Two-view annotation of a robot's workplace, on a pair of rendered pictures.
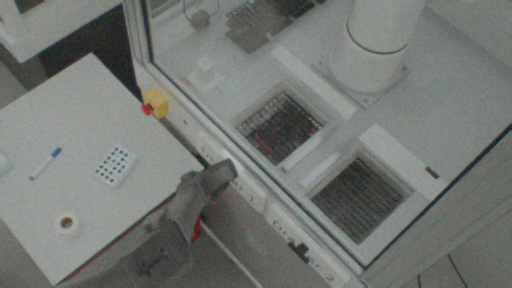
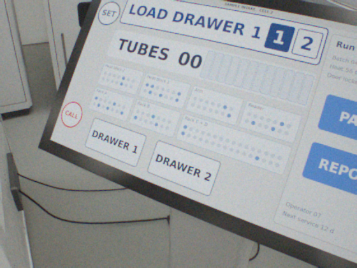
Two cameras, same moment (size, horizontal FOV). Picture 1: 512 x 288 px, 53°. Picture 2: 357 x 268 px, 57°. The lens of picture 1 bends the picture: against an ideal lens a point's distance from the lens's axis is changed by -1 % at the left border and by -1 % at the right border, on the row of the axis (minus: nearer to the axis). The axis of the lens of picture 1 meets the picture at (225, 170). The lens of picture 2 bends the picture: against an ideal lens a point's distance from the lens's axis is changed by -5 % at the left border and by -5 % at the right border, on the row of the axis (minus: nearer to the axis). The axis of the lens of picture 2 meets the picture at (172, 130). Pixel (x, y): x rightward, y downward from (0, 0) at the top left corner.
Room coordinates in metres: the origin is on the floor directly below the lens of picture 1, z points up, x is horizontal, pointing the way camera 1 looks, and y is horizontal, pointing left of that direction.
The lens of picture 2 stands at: (-0.24, -0.11, 1.30)
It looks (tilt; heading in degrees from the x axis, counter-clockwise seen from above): 35 degrees down; 291
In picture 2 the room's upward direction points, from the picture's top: 2 degrees clockwise
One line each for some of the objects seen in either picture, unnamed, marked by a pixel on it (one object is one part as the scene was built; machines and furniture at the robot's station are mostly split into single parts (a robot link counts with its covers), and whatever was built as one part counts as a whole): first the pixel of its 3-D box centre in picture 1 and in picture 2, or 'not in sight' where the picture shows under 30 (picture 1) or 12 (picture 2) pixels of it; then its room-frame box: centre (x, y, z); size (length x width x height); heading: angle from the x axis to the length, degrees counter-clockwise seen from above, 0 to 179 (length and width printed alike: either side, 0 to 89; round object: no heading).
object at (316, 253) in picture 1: (306, 247); not in sight; (0.47, -0.24, 0.87); 0.29 x 0.02 x 0.11; 47
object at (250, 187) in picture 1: (229, 170); not in sight; (0.68, -0.01, 0.87); 0.29 x 0.02 x 0.11; 47
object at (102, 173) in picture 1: (115, 167); not in sight; (0.71, 0.35, 0.78); 0.12 x 0.08 x 0.04; 151
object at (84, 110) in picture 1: (95, 201); not in sight; (0.75, 0.49, 0.38); 0.62 x 0.58 x 0.76; 47
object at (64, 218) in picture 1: (68, 225); not in sight; (0.50, 0.45, 0.78); 0.07 x 0.07 x 0.04
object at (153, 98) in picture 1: (155, 103); not in sight; (0.90, 0.24, 0.88); 0.07 x 0.05 x 0.07; 47
